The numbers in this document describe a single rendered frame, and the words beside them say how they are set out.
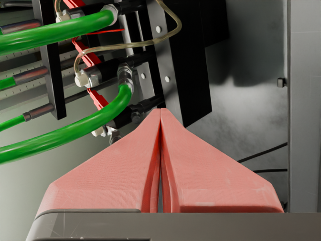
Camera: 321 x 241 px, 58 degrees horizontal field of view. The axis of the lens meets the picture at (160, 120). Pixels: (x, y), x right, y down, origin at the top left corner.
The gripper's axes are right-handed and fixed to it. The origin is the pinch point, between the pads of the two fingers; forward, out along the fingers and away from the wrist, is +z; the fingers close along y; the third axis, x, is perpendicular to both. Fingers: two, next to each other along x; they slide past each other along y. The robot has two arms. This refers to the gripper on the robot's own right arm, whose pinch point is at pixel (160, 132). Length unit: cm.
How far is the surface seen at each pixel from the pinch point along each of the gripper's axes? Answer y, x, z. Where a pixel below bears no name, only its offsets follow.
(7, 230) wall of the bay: 35, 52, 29
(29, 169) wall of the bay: 30, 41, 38
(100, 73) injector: 8.5, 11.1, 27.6
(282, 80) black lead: -20.4, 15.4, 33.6
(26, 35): 9.7, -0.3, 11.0
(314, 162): -20.1, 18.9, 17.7
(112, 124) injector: 7.4, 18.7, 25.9
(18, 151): 11.1, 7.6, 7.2
